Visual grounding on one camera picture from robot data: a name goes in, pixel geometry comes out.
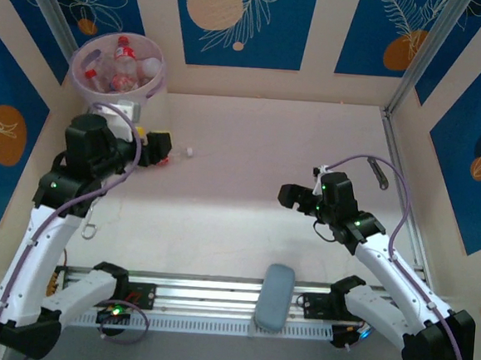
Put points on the aluminium table edge rail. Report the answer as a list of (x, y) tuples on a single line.
[(397, 142)]

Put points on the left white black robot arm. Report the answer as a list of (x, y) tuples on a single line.
[(38, 256)]

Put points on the controller board green light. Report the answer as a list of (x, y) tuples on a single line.
[(113, 312), (349, 336)]

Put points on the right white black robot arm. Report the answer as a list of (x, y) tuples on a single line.
[(395, 280)]

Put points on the translucent pink plastic bin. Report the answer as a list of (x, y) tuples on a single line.
[(156, 111)]

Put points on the aluminium corner post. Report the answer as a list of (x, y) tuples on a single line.
[(50, 6), (425, 53)]

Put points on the grey-blue oval case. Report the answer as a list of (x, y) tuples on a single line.
[(275, 299)]

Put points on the black metal tool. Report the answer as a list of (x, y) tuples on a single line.
[(380, 176)]

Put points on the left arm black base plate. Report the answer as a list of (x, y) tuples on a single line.
[(144, 295)]

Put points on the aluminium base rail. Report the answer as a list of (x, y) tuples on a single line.
[(215, 295)]

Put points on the right controller board green light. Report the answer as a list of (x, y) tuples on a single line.
[(349, 336)]

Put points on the left controller board green light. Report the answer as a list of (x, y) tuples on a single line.
[(113, 312)]

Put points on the clear cola bottle red cap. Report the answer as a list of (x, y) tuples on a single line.
[(124, 52), (91, 73)]

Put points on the white opaque bottle red cap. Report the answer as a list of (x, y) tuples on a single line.
[(151, 66)]

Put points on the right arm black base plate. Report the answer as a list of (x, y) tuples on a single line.
[(311, 306)]

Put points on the colourful label bottle white cap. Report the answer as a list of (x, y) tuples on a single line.
[(189, 152)]

